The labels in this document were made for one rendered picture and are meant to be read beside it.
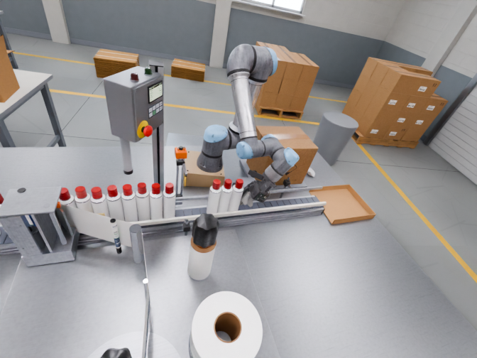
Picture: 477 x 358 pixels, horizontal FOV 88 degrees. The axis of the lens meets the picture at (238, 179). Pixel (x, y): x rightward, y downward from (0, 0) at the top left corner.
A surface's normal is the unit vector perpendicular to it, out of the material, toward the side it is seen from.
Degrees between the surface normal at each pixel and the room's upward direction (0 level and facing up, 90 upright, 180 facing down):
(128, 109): 90
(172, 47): 90
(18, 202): 0
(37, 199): 0
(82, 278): 0
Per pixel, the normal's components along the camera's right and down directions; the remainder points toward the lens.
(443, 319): 0.18, -0.75
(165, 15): 0.12, 0.65
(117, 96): -0.29, 0.57
